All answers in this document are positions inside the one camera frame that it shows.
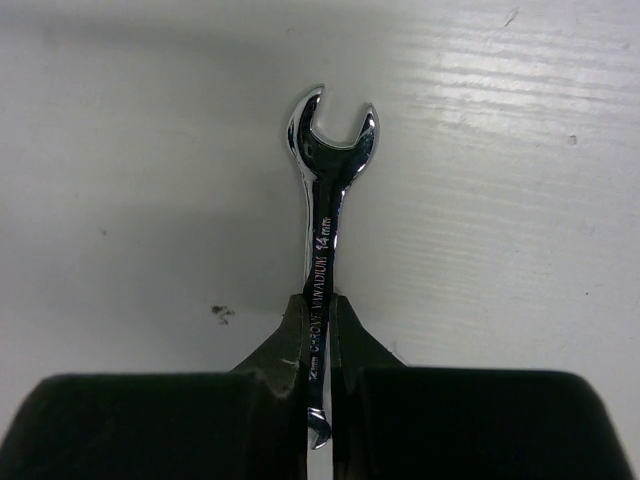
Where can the small silver wrench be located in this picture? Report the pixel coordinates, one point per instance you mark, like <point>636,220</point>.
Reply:
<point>327,171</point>

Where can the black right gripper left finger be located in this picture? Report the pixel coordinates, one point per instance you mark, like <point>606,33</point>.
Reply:
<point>247,423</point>

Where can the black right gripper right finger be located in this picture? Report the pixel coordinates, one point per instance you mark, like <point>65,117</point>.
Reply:
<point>394,421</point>

